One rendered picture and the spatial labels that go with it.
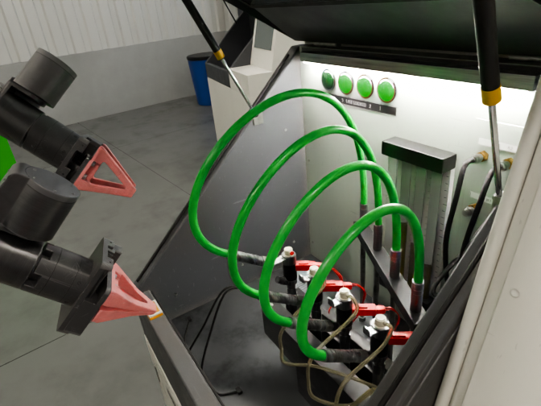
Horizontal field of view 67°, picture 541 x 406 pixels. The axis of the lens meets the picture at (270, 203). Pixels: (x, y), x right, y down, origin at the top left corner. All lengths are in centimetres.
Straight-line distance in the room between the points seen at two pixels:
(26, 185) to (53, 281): 11
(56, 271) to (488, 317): 49
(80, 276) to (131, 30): 708
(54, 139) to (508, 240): 57
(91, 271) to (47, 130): 21
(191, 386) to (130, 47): 688
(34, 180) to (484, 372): 54
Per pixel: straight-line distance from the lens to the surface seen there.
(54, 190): 47
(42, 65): 64
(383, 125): 91
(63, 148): 62
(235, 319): 111
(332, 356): 61
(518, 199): 51
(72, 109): 725
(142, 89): 754
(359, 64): 89
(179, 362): 88
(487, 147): 77
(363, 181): 86
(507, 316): 54
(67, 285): 51
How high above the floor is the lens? 158
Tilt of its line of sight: 27 degrees down
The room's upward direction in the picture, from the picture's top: 6 degrees counter-clockwise
